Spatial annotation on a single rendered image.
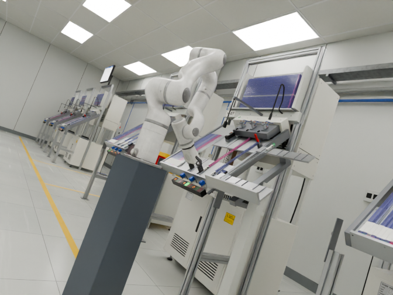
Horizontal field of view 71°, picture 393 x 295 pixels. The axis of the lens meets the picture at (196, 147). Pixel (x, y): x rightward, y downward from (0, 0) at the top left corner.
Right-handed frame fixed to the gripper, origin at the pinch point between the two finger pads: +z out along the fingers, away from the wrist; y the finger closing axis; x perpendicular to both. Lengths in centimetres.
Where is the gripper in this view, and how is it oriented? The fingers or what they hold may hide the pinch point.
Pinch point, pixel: (196, 168)
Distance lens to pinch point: 164.5
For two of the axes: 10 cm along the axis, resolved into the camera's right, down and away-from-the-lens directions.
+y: 5.7, 1.3, -8.1
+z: 3.2, 8.7, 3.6
